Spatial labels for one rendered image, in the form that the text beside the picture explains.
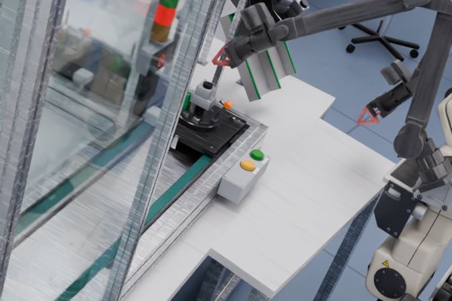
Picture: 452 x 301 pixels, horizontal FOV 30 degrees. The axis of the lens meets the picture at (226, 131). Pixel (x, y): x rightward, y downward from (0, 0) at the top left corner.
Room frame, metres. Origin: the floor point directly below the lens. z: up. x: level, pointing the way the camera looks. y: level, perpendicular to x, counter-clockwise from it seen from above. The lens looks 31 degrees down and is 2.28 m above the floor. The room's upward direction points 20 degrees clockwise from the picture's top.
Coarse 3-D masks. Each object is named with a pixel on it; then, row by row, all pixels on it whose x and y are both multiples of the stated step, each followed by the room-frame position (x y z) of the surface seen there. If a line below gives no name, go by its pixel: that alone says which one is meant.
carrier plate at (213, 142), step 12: (216, 108) 2.25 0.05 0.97; (228, 120) 2.21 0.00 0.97; (240, 120) 2.23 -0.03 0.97; (180, 132) 2.05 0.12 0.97; (192, 132) 2.07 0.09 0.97; (204, 132) 2.09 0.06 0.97; (216, 132) 2.12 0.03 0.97; (228, 132) 2.14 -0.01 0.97; (192, 144) 2.03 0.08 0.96; (204, 144) 2.03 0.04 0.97; (216, 144) 2.05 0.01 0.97
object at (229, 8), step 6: (228, 0) 3.65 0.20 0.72; (216, 6) 3.51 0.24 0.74; (228, 6) 3.68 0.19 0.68; (234, 6) 3.77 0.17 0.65; (222, 12) 3.62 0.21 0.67; (228, 12) 3.71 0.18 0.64; (234, 12) 3.80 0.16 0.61; (210, 24) 3.51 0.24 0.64; (216, 30) 3.62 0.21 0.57; (222, 30) 3.71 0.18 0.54; (216, 36) 3.65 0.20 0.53; (222, 36) 3.74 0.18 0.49
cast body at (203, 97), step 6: (198, 84) 2.15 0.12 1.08; (204, 84) 2.14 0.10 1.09; (210, 84) 2.15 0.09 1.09; (198, 90) 2.14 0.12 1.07; (204, 90) 2.13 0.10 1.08; (210, 90) 2.14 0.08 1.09; (192, 96) 2.14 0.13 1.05; (198, 96) 2.14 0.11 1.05; (204, 96) 2.13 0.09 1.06; (210, 96) 2.14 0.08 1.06; (192, 102) 2.14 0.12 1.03; (198, 102) 2.13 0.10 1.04; (204, 102) 2.13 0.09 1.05; (210, 102) 2.13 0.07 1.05; (204, 108) 2.13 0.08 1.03; (210, 108) 2.14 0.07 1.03
